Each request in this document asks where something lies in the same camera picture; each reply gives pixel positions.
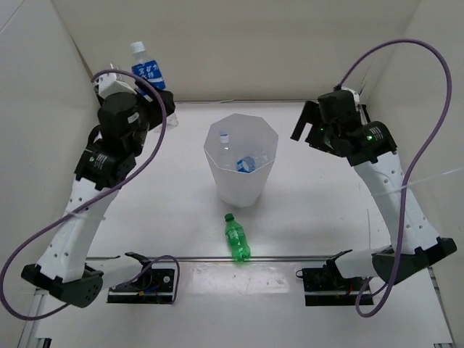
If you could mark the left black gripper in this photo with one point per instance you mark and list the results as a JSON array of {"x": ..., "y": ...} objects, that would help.
[{"x": 156, "y": 107}]

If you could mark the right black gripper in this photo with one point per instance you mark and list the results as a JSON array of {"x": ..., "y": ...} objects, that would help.
[{"x": 309, "y": 115}]

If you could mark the blue-label clear bottle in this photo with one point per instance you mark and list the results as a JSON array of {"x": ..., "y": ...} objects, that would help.
[{"x": 148, "y": 68}]

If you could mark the crushed blue-label water bottle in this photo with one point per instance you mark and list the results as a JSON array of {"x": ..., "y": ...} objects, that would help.
[{"x": 246, "y": 164}]

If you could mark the clear unlabelled plastic bottle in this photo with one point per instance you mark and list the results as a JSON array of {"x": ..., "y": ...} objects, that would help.
[{"x": 230, "y": 153}]

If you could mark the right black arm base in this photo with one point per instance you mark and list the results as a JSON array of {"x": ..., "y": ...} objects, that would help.
[{"x": 321, "y": 291}]

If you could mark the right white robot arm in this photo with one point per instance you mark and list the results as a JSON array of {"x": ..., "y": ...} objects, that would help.
[{"x": 414, "y": 240}]

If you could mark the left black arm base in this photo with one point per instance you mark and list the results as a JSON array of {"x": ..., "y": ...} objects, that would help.
[{"x": 156, "y": 286}]

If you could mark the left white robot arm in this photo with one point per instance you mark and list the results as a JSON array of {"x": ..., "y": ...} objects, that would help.
[{"x": 107, "y": 163}]

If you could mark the white octagonal bin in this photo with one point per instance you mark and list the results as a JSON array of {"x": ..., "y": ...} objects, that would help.
[{"x": 235, "y": 188}]

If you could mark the white zip tie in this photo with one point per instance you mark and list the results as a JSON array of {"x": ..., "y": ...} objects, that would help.
[{"x": 409, "y": 184}]

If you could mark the green soda bottle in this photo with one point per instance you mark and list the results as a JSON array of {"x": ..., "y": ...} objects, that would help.
[{"x": 237, "y": 241}]

